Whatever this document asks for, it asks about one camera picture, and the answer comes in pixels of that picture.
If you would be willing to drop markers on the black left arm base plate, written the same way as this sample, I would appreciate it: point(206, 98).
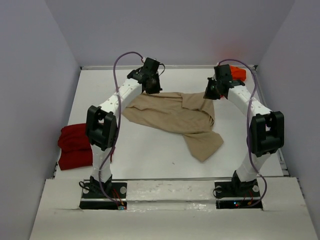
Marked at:
point(92, 198)

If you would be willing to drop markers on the orange t shirt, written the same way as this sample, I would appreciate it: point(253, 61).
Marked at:
point(238, 73)

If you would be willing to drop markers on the beige t shirt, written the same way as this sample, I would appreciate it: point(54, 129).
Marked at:
point(187, 114)

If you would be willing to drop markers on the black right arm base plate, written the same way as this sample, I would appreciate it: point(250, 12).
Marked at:
point(229, 197)

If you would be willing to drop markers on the dark red t shirt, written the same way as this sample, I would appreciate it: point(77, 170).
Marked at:
point(76, 151)

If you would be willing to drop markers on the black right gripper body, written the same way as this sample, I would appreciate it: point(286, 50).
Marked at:
point(211, 91)

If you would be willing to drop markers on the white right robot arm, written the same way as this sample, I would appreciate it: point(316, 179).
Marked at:
point(265, 128)

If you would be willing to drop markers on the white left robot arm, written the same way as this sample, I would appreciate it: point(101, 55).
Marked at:
point(103, 122)

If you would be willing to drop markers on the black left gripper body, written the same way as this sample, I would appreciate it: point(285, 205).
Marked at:
point(155, 87)

